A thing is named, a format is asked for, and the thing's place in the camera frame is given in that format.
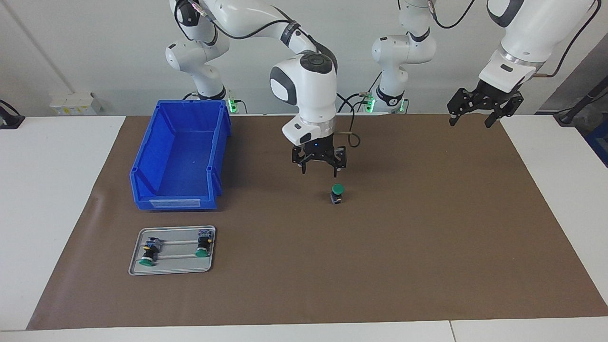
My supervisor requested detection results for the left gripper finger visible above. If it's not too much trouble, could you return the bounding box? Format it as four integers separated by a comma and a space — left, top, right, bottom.
447, 88, 481, 127
484, 92, 524, 129

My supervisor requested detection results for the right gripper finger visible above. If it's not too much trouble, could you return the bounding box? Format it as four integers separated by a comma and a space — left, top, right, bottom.
328, 147, 348, 179
291, 147, 312, 175

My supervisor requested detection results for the black tripod stand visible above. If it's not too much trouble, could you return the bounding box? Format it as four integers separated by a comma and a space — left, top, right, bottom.
553, 76, 608, 126

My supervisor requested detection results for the blue box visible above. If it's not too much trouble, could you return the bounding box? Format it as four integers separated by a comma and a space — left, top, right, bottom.
585, 119, 608, 168

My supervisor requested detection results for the brown table mat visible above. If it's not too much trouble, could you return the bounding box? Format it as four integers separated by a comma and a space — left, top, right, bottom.
26, 113, 608, 331

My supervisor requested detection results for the blue plastic storage bin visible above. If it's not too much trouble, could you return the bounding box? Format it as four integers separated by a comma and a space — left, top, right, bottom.
129, 99, 232, 211

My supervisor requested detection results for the silver metal tray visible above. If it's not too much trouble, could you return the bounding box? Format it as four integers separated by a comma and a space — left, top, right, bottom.
128, 225, 216, 276

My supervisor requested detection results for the white power strip box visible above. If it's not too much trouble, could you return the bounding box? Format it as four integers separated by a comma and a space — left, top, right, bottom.
50, 92, 103, 116

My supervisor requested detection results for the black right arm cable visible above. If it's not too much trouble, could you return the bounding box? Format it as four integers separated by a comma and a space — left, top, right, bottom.
173, 0, 361, 149

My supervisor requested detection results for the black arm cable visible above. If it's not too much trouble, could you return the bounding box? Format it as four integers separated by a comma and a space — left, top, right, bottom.
173, 0, 361, 149
427, 0, 598, 76

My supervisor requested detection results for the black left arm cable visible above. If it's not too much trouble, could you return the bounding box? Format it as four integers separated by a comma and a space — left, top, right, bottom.
427, 0, 598, 76

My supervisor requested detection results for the black base cable bundle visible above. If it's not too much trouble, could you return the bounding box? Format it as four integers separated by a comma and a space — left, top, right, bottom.
338, 92, 377, 114

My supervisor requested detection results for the black camera stand base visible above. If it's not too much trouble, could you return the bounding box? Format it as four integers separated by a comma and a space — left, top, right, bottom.
0, 100, 25, 130

